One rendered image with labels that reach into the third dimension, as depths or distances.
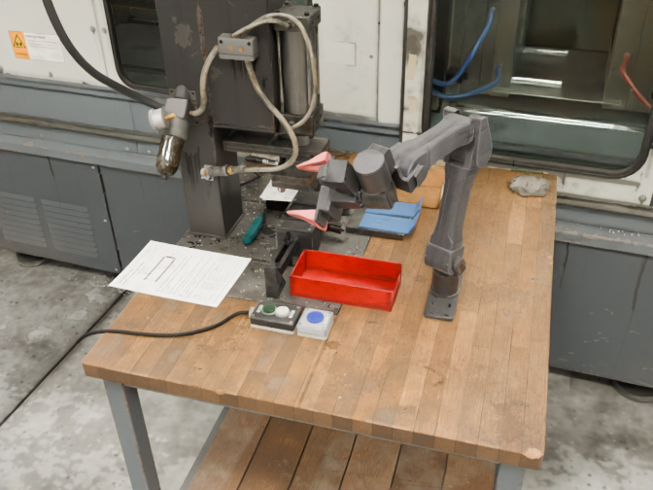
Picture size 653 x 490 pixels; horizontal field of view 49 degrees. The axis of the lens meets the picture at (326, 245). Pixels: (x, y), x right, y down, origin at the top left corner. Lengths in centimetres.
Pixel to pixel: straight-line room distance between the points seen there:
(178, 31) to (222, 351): 74
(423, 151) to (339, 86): 109
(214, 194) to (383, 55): 76
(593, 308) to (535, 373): 108
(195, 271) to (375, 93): 91
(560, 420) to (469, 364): 122
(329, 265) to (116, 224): 154
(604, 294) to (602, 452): 54
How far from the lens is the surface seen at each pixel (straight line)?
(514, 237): 200
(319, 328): 161
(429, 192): 206
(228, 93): 176
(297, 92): 172
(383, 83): 237
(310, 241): 184
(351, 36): 236
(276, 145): 184
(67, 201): 327
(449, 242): 163
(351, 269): 180
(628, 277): 257
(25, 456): 279
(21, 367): 313
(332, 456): 228
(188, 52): 177
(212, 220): 196
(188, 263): 190
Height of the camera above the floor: 198
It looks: 34 degrees down
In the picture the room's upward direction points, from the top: 1 degrees counter-clockwise
